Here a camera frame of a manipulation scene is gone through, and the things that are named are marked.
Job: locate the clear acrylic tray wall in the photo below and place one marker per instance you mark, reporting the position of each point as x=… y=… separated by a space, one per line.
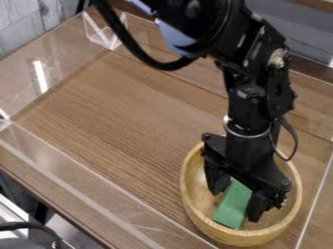
x=99 y=128

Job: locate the brown wooden bowl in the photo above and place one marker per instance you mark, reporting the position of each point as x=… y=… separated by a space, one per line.
x=199 y=205

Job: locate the clear acrylic corner bracket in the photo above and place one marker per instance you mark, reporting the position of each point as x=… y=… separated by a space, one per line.
x=100 y=36

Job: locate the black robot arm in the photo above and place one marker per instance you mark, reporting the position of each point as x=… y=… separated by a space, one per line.
x=223 y=30

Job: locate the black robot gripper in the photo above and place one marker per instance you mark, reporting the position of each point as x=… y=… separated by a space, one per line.
x=243 y=156

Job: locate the green rectangular block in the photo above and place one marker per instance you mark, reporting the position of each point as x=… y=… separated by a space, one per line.
x=230 y=212

